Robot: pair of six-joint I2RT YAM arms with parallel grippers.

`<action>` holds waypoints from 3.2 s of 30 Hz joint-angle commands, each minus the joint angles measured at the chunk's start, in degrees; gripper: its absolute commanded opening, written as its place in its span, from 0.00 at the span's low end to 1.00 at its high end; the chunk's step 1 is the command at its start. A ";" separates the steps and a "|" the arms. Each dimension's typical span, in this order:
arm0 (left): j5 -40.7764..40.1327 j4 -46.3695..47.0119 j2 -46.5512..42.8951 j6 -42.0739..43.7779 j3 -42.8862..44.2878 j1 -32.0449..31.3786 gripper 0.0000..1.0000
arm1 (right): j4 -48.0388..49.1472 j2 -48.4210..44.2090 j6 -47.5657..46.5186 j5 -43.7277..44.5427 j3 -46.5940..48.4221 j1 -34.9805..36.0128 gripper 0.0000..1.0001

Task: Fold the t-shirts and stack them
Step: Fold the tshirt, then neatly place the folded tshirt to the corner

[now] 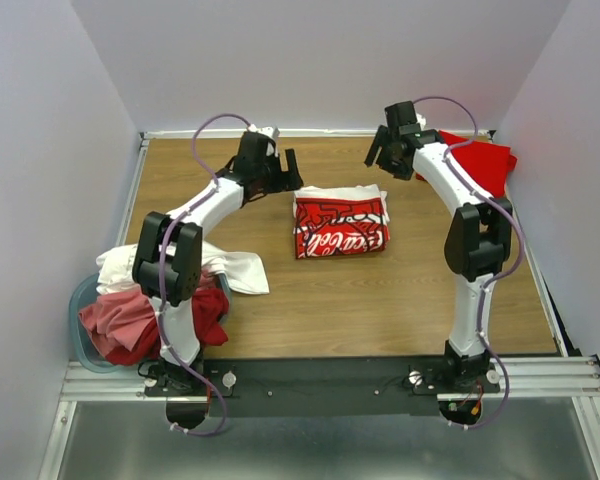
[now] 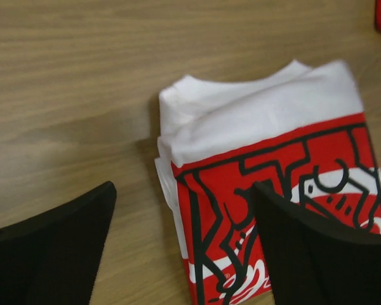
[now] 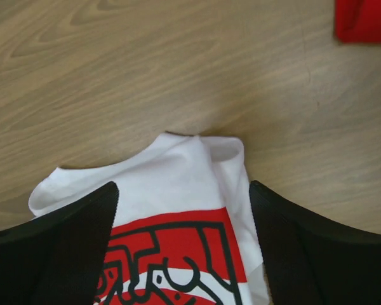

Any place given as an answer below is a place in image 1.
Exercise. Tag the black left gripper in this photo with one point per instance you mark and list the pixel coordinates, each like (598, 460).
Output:
(294, 180)

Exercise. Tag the white printed t-shirt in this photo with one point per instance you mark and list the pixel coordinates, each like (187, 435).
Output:
(340, 221)

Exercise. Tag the teal plastic bin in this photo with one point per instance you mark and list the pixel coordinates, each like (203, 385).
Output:
(86, 294)

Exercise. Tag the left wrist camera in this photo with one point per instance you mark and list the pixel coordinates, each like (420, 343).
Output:
(271, 132)

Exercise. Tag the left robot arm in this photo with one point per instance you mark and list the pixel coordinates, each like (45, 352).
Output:
(168, 259)

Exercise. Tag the pink t-shirt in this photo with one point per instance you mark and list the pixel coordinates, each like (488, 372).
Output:
(121, 324)

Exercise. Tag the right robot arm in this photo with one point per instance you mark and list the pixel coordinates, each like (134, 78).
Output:
(477, 245)

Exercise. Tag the dark red t-shirt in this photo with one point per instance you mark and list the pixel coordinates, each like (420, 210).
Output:
(208, 306)

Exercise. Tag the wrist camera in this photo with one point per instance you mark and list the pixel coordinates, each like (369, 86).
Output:
(271, 132)
(421, 121)

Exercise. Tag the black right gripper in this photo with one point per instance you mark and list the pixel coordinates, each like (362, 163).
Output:
(398, 171)

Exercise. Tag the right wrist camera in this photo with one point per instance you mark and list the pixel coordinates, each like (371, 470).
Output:
(421, 121)

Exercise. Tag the folded bright red t-shirt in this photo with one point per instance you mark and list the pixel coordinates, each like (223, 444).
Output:
(485, 160)

